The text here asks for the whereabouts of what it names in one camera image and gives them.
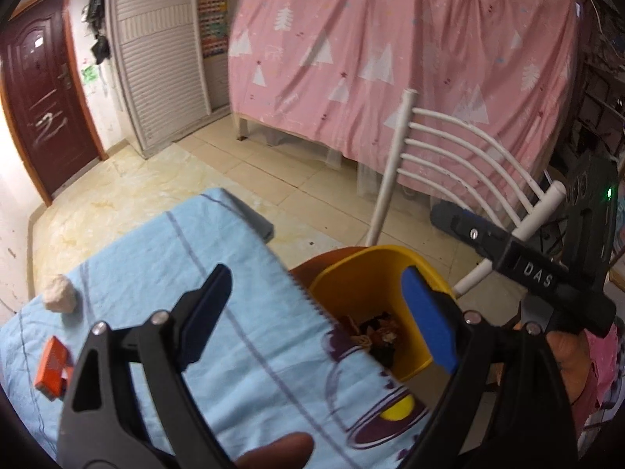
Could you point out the cluttered dark shelf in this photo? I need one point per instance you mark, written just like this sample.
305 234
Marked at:
600 88

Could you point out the person's left hand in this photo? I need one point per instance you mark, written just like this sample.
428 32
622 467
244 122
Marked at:
278 452

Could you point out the colourful wall poster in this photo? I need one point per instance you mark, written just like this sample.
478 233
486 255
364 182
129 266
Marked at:
213 24

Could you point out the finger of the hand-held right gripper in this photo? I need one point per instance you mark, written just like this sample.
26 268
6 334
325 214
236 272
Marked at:
532 268

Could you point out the white metal chair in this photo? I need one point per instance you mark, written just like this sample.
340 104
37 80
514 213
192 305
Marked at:
390 180

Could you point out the light blue printed sheet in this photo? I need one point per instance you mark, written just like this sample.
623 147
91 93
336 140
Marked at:
146 264

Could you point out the pink tree print curtain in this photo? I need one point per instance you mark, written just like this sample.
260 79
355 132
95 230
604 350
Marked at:
390 34

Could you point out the orange cardboard box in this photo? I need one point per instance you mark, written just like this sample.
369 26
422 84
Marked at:
51 366

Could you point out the yellow plastic bin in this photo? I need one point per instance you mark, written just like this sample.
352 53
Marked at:
351 273

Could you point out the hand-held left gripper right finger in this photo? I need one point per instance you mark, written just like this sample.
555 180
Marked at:
429 317

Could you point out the dark red door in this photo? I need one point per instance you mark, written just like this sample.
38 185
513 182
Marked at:
44 93

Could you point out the person's right hand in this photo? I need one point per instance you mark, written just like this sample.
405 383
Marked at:
564 356

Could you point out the pink cloth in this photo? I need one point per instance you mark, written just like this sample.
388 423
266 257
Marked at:
603 356

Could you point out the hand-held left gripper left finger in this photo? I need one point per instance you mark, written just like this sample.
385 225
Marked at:
207 317

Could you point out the white slatted wardrobe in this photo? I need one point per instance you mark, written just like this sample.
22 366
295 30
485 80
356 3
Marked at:
161 58

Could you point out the small black hanging bag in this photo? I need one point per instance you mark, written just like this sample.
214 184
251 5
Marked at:
101 49

